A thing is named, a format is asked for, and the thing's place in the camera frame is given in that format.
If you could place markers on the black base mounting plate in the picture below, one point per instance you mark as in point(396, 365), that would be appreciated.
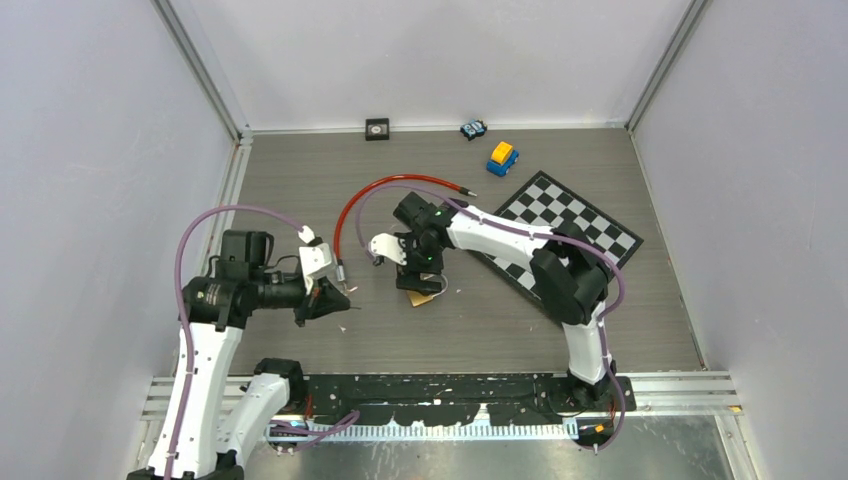
point(453, 399)

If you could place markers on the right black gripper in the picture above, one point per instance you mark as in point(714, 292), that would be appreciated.
point(408, 276)

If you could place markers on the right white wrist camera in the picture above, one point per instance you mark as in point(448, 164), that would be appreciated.
point(388, 247)

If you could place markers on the silver key bunch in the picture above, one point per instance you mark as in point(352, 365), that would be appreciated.
point(351, 289)

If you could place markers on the small blue toy car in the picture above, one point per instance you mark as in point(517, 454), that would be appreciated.
point(473, 129)

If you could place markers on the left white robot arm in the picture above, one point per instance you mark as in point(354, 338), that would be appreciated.
point(197, 441)

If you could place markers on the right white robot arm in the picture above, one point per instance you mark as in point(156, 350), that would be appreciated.
point(571, 277)

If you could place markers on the large brass padlock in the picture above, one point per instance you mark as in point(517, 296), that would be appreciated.
point(418, 299)

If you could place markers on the black square box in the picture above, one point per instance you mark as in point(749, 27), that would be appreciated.
point(377, 129)

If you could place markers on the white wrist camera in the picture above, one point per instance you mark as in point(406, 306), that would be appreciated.
point(388, 247)
point(317, 259)

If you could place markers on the black white chessboard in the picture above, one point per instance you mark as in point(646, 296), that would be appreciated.
point(544, 201)

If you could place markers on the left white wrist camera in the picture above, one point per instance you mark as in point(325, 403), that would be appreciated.
point(317, 259)

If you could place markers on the yellow blue toy car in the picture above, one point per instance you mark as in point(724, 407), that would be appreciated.
point(502, 158)

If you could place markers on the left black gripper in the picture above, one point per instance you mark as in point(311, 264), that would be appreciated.
point(325, 297)

